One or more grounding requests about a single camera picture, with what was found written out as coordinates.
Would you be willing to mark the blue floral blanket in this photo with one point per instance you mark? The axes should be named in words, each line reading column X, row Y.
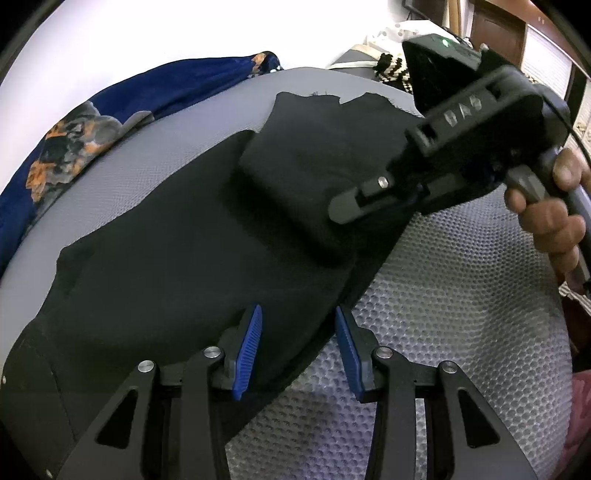
column 184, row 87

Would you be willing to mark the person's right hand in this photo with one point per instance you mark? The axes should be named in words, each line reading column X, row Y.
column 551, row 226

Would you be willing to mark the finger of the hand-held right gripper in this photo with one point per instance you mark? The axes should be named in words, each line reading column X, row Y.
column 364, row 201

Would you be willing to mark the white window shutter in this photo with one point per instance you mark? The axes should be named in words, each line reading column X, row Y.
column 547, row 60

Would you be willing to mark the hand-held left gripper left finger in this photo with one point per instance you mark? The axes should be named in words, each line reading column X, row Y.
column 247, row 355

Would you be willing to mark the black pants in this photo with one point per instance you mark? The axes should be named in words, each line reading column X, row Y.
column 184, row 258

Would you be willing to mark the brown wooden door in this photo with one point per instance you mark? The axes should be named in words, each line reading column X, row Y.
column 501, row 27

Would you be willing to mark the black white zigzag cloth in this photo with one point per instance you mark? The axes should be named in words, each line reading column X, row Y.
column 392, row 71

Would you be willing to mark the white dotted pillow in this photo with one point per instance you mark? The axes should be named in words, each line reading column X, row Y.
column 397, row 34

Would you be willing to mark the grey sheet with beige band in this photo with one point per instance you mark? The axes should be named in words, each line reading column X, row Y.
column 355, row 57

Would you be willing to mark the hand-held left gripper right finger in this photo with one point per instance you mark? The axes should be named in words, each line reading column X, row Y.
column 348, row 355

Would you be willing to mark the person's pink sweater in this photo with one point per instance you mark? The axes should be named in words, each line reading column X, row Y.
column 579, row 424

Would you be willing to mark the grey mesh mattress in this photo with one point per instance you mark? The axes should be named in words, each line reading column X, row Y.
column 438, row 323

